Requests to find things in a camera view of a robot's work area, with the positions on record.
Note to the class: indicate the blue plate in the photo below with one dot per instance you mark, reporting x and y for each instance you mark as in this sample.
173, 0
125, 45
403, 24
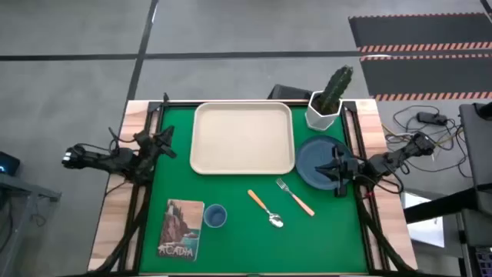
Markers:
311, 154

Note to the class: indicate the white paper sheet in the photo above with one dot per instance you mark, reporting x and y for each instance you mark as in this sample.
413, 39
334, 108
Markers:
426, 231

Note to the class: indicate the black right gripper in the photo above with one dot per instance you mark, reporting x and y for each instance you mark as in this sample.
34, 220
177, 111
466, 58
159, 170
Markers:
346, 169

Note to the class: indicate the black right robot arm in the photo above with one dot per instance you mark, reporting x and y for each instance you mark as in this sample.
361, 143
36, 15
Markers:
388, 159

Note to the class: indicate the blue cup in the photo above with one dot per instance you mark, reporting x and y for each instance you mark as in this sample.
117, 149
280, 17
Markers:
215, 216

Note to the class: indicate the green cactus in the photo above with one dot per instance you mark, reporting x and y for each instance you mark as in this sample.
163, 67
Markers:
336, 86

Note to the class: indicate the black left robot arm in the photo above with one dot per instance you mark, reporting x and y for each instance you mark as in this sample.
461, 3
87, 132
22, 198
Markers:
100, 159

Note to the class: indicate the green table mat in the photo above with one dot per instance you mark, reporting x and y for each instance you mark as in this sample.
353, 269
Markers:
250, 246

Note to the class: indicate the white faceted plant pot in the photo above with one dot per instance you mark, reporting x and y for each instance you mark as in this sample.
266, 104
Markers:
319, 121

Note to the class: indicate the black device with blue light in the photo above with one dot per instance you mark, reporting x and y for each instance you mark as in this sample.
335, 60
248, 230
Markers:
7, 163

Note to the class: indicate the black power adapter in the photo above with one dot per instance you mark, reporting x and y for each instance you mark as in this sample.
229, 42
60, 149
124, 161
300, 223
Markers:
432, 118

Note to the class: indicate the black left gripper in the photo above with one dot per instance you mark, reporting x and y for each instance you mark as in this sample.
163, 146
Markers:
148, 144

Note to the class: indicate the Acadia picture book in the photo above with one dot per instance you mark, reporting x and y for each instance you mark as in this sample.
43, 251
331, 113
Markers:
180, 231

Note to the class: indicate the grey side table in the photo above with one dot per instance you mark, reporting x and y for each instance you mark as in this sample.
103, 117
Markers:
23, 186

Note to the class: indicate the black aluminium frame rail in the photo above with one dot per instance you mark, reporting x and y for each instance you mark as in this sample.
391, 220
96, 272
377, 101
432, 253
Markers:
372, 246
135, 215

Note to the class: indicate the beige plastic tray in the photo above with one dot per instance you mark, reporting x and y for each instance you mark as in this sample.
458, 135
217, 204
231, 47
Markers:
242, 138

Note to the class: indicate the black hazard-striped floor mat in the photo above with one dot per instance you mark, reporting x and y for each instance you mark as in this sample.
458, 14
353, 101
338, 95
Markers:
426, 75
419, 29

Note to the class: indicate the black computer monitor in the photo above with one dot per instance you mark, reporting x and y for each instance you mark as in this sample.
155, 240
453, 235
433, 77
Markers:
288, 92

